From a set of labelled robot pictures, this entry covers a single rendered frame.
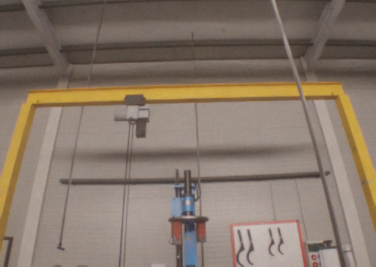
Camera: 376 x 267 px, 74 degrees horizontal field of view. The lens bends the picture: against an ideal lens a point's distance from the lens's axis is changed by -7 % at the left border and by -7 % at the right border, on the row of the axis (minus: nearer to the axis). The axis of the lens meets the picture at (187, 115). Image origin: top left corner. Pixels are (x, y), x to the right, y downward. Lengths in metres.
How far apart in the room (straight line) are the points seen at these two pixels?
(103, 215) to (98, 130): 2.11
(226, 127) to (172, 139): 1.36
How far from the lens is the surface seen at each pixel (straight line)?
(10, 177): 4.43
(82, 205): 6.51
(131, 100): 4.24
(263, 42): 7.65
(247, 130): 6.78
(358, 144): 4.54
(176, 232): 3.86
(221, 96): 4.31
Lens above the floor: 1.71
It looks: 29 degrees up
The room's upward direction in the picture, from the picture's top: 2 degrees counter-clockwise
